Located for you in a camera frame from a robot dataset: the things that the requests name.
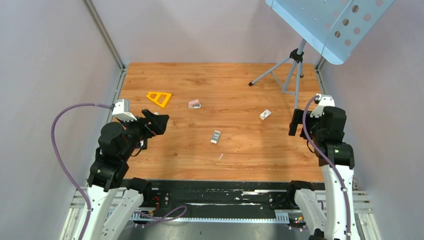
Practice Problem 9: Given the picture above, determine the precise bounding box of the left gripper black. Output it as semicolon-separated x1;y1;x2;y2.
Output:
118;108;169;160

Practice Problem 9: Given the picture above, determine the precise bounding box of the pink stapler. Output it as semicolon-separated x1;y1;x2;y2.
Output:
187;99;202;109

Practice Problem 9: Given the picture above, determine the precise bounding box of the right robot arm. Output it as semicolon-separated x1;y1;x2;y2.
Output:
285;106;360;240

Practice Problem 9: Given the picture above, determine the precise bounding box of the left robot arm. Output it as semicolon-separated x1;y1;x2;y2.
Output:
78;106;170;240

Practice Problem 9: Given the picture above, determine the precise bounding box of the yellow plastic triangle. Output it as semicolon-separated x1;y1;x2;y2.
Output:
146;91;172;108

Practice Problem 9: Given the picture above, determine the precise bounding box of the small white staple box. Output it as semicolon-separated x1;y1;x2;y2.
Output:
259;109;272;120

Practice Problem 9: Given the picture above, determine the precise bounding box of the light blue music stand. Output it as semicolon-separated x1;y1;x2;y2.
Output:
249;0;394;108

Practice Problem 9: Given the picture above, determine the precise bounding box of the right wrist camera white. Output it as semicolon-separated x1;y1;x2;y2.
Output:
309;93;335;118

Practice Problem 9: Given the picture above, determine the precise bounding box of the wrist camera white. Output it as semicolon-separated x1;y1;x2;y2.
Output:
112;98;137;122
309;93;335;118

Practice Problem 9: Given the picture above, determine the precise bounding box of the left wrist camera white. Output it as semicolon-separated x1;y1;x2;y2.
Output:
112;98;137;122

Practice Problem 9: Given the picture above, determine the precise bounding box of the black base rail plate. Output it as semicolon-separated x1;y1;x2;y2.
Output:
120;178;327;221

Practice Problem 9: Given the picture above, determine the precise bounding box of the aluminium frame post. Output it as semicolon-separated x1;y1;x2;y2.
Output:
82;0;126;72

